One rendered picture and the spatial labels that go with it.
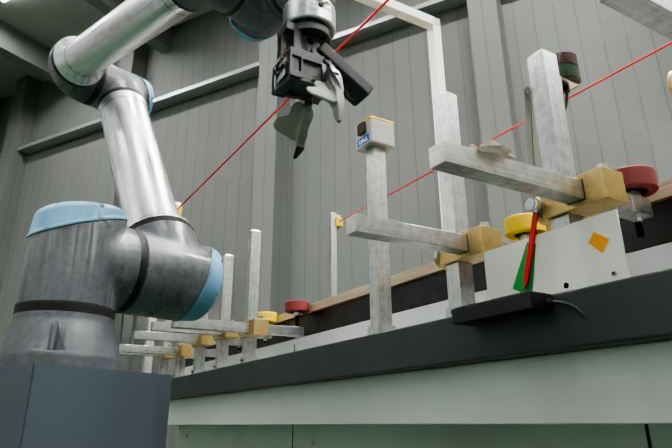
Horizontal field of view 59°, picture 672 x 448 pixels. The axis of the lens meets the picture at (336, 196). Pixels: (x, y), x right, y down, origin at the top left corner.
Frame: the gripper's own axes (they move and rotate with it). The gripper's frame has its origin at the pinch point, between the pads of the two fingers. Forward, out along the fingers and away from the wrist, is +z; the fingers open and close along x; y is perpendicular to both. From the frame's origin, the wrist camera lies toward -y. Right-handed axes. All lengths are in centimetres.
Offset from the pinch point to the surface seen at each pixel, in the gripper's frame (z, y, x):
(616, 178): 8.1, -35.5, 25.8
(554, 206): 10.2, -32.3, 16.9
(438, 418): 41, -34, -17
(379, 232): 12.2, -12.6, -2.4
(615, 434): 43, -55, 5
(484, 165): 9.8, -12.4, 22.6
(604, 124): -214, -418, -220
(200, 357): 18, -33, -156
